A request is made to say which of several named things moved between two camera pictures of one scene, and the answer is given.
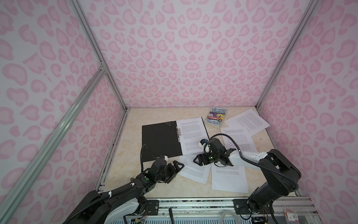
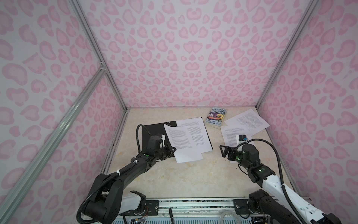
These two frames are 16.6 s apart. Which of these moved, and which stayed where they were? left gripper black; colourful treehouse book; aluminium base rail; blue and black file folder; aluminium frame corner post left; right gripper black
Moved: left gripper black; right gripper black
Stayed: aluminium frame corner post left; colourful treehouse book; aluminium base rail; blue and black file folder
